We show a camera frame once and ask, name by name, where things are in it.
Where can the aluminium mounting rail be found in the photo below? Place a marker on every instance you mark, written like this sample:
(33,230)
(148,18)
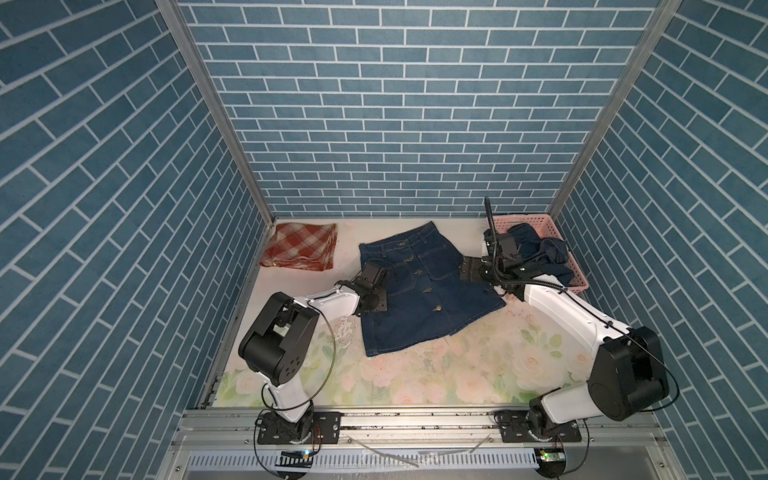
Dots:
(379,427)

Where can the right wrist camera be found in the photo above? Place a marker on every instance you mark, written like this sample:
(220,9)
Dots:
(505,250)

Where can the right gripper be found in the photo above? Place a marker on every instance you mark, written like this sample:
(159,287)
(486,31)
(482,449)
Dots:
(474,270)

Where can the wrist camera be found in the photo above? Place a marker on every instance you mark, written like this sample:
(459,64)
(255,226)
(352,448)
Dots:
(505,250)
(372,275)

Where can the blue denim skirt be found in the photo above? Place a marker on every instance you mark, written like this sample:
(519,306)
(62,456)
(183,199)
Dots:
(426,298)

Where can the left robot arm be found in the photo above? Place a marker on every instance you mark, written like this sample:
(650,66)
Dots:
(276,344)

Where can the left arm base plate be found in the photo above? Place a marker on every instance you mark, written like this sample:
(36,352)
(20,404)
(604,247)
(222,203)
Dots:
(273,429)

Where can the red plaid skirt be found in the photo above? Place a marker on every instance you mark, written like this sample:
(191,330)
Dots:
(301,246)

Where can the left green circuit board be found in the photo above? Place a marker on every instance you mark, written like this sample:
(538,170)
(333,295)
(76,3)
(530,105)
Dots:
(291,460)

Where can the dark navy denim skirt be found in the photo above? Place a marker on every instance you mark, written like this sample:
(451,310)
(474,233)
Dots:
(547,255)

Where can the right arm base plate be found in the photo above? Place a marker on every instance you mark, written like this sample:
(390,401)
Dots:
(521,426)

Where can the right green circuit board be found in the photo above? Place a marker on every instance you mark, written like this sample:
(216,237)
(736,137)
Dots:
(551,462)

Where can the green circuit board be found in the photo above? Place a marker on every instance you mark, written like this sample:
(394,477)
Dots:
(551,462)
(291,460)

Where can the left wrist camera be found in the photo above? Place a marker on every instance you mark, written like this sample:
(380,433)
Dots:
(372,275)

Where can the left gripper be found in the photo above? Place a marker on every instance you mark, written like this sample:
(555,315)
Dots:
(383,300)

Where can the pink plastic basket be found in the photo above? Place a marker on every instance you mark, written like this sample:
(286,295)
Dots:
(545,227)

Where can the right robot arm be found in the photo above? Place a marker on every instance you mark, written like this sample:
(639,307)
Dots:
(628,373)

